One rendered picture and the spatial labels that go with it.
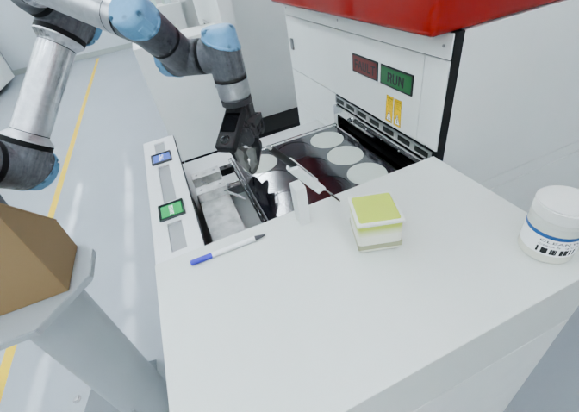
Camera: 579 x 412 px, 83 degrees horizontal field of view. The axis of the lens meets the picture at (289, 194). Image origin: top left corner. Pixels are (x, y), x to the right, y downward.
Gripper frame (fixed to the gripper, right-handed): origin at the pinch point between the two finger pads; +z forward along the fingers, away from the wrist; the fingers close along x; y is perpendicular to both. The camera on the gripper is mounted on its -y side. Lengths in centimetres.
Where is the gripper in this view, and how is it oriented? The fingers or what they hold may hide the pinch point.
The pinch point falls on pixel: (251, 171)
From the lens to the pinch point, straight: 88.2
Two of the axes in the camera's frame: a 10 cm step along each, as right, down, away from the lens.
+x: -9.6, -0.4, 2.8
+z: 1.4, 7.8, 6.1
